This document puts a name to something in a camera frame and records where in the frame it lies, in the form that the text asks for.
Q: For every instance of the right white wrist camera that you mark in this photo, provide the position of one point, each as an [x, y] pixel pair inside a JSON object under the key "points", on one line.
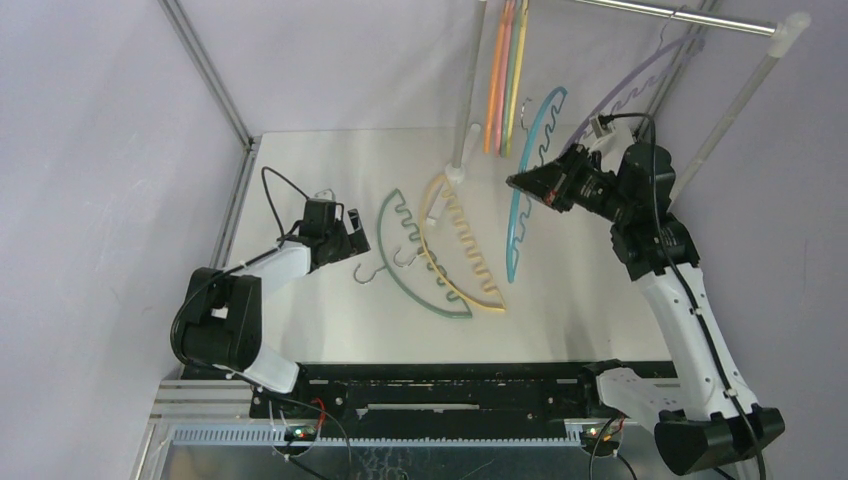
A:
{"points": [[611, 142]]}

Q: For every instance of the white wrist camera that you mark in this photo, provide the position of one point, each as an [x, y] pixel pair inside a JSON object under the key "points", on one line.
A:
{"points": [[327, 194], [611, 142]]}

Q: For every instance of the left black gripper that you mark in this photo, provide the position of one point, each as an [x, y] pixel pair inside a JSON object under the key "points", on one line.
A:
{"points": [[354, 243]]}

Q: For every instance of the left small circuit board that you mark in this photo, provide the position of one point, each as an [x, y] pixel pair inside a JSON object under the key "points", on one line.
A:
{"points": [[300, 434]]}

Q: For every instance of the chrome clothes rack bar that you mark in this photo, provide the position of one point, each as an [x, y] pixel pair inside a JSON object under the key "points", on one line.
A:
{"points": [[695, 17]]}

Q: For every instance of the white clothes rack left post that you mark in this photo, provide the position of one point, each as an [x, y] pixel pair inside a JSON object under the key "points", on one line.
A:
{"points": [[455, 170]]}

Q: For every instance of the aluminium frame profile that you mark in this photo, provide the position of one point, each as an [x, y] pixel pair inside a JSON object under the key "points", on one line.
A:
{"points": [[184, 404], [722, 422]]}

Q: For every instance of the white slotted cable duct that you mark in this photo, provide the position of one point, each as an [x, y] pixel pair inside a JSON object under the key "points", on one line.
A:
{"points": [[267, 435]]}

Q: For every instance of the right small circuit board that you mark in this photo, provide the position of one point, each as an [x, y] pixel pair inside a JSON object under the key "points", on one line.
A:
{"points": [[592, 435]]}

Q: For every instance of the right aluminium frame profile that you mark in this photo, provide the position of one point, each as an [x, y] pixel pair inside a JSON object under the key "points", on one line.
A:
{"points": [[722, 422]]}

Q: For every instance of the pink plastic hanger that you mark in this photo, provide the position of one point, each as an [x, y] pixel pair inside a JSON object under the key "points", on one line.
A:
{"points": [[501, 76]]}

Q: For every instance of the pale yellow plastic hanger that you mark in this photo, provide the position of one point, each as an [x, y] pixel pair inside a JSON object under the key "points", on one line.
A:
{"points": [[442, 188]]}

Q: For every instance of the purple plastic hanger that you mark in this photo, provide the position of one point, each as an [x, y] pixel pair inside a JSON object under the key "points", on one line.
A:
{"points": [[640, 89]]}

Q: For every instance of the left aluminium frame profile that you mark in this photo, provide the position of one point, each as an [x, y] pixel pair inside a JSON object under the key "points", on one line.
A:
{"points": [[184, 404]]}

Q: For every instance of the teal plastic hanger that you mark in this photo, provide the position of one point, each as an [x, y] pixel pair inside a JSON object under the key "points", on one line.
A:
{"points": [[538, 141]]}

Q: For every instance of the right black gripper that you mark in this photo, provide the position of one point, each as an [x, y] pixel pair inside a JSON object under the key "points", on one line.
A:
{"points": [[560, 184]]}

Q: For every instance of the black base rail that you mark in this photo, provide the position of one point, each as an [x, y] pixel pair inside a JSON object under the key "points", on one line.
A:
{"points": [[437, 398]]}

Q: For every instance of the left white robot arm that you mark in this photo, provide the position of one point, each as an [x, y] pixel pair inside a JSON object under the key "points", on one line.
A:
{"points": [[220, 323]]}

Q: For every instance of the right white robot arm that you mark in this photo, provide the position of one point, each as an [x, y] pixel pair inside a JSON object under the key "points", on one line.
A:
{"points": [[645, 177]]}

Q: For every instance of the light green plastic hanger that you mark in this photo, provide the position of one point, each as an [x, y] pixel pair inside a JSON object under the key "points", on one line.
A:
{"points": [[511, 40]]}

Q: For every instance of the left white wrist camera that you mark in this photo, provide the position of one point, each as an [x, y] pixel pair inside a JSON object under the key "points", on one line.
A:
{"points": [[327, 194]]}

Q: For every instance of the small circuit board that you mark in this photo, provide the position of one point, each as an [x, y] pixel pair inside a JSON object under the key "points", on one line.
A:
{"points": [[300, 434], [592, 435]]}

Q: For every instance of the orange plastic hanger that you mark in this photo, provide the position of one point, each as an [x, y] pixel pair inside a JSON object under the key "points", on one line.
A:
{"points": [[493, 79]]}

